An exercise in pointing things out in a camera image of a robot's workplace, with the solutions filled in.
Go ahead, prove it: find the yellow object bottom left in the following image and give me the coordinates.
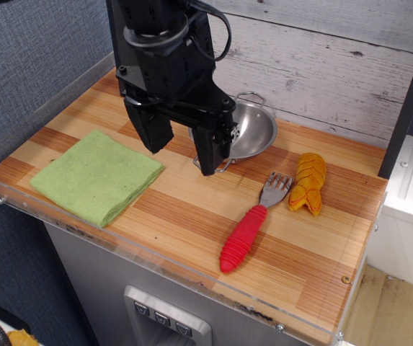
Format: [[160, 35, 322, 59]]
[[7, 329, 40, 346]]

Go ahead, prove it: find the black vertical post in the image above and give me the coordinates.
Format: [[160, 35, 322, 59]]
[[378, 77, 413, 179], [105, 0, 125, 68]]

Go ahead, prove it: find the orange plush shrimp toy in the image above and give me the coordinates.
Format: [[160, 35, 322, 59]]
[[288, 153, 327, 216]]

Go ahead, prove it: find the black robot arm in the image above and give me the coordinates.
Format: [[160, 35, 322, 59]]
[[116, 1, 236, 176]]

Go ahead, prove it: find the silver dispenser button panel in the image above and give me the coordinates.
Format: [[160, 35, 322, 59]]
[[124, 285, 213, 345]]

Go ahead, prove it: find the white ribbed appliance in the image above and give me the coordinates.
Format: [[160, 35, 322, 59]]
[[366, 136, 413, 285]]

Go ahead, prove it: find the steel bowl with handles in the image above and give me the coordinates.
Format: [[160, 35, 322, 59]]
[[190, 92, 277, 163]]

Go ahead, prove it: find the black vertical post right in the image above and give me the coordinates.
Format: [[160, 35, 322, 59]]
[[378, 77, 413, 179]]

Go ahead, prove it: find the grey toy fridge cabinet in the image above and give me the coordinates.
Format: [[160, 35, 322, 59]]
[[45, 223, 301, 345]]

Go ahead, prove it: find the red handled metal fork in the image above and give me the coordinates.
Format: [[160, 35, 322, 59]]
[[219, 172, 293, 273]]

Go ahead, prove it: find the black vertical post left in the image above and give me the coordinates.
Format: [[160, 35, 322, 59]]
[[105, 0, 125, 68]]

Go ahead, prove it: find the black cable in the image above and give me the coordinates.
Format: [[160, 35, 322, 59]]
[[190, 0, 233, 62]]

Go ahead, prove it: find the green cloth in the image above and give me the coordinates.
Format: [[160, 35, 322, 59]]
[[30, 130, 164, 227]]

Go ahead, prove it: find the clear acrylic table guard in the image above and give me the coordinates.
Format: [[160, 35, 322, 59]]
[[0, 54, 386, 345]]

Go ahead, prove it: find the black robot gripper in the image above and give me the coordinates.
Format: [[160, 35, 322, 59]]
[[117, 10, 231, 176]]

